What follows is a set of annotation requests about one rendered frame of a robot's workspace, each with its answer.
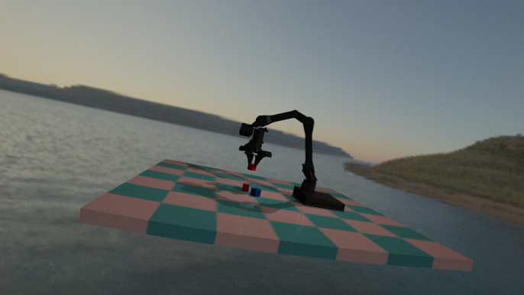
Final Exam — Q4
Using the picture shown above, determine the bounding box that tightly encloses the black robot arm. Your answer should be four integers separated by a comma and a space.
239, 110, 317, 194

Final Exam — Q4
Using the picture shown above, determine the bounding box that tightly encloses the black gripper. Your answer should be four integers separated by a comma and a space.
239, 138, 272, 168

